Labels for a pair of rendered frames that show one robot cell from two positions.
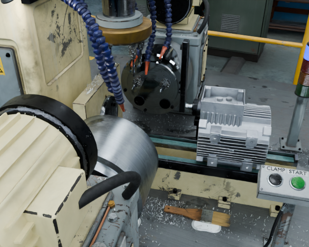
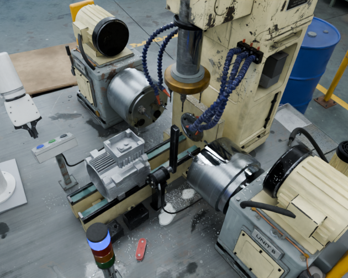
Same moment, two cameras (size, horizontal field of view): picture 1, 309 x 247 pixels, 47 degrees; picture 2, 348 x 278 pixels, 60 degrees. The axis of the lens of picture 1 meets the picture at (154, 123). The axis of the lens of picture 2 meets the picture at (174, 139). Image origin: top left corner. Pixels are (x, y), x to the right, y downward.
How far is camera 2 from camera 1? 1.73 m
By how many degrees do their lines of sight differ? 87
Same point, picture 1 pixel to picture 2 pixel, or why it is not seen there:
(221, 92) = (132, 150)
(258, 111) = (100, 159)
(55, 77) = not seen: hidden behind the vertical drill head
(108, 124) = (140, 82)
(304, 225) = (61, 208)
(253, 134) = (94, 153)
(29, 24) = not seen: hidden behind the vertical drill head
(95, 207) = (95, 60)
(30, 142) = (91, 17)
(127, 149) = (122, 85)
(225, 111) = (114, 140)
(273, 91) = not seen: outside the picture
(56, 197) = (76, 23)
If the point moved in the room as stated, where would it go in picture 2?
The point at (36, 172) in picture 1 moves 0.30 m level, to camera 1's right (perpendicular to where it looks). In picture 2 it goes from (86, 21) to (32, 46)
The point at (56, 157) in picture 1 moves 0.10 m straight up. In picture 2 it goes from (90, 26) to (87, 5)
